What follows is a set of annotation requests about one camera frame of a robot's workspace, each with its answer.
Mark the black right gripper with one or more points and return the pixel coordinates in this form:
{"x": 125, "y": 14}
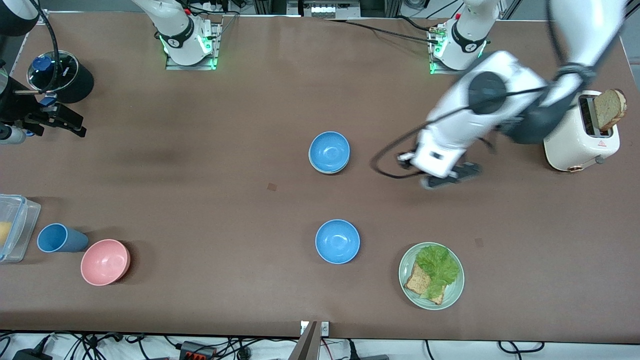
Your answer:
{"x": 16, "y": 106}

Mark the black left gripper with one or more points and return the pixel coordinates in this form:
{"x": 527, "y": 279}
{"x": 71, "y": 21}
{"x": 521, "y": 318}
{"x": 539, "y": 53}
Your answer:
{"x": 407, "y": 162}

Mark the blue bowl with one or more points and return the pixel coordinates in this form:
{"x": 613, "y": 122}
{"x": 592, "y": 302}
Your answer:
{"x": 337, "y": 241}
{"x": 329, "y": 151}

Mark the green bowl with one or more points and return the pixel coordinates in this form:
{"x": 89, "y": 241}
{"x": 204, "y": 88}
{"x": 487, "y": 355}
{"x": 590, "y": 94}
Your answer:
{"x": 328, "y": 172}

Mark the pink bowl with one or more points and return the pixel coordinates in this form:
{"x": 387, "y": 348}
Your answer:
{"x": 105, "y": 262}

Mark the glass lid blue knob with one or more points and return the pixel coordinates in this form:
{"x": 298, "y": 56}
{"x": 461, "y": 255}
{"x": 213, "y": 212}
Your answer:
{"x": 67, "y": 70}

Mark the clear plastic container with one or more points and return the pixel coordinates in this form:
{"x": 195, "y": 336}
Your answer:
{"x": 20, "y": 225}

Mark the green lettuce leaf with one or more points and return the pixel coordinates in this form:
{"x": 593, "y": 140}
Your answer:
{"x": 438, "y": 267}

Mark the blue cup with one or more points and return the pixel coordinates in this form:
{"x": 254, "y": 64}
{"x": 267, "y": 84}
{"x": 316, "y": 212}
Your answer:
{"x": 62, "y": 239}

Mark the brown bread slice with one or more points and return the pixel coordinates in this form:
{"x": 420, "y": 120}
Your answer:
{"x": 415, "y": 283}

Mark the yellow food in container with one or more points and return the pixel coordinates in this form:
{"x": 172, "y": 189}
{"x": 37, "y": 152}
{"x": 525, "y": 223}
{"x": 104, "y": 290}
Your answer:
{"x": 4, "y": 234}

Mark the green plate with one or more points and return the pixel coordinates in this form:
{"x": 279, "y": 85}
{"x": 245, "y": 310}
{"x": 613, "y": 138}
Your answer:
{"x": 452, "y": 292}

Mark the grey control box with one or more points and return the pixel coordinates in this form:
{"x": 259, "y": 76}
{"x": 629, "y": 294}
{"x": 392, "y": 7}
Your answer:
{"x": 325, "y": 9}

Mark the white toaster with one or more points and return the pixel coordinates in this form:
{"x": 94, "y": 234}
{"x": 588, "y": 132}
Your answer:
{"x": 580, "y": 147}

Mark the brown toast slice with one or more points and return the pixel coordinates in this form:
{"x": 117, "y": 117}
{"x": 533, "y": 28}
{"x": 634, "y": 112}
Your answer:
{"x": 610, "y": 107}

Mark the black power adapter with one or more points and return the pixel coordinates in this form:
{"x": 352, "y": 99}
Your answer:
{"x": 30, "y": 355}

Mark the black power strip red switches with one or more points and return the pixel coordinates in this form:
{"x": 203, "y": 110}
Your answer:
{"x": 197, "y": 351}

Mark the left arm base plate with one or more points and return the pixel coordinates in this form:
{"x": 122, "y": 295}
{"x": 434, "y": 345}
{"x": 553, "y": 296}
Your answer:
{"x": 434, "y": 67}

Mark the aluminium table edge rail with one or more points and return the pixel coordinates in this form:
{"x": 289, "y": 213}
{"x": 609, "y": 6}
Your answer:
{"x": 42, "y": 16}

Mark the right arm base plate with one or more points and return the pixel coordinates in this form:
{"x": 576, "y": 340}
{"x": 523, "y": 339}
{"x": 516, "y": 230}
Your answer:
{"x": 216, "y": 45}

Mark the aluminium profile post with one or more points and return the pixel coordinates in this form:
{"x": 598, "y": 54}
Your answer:
{"x": 307, "y": 345}

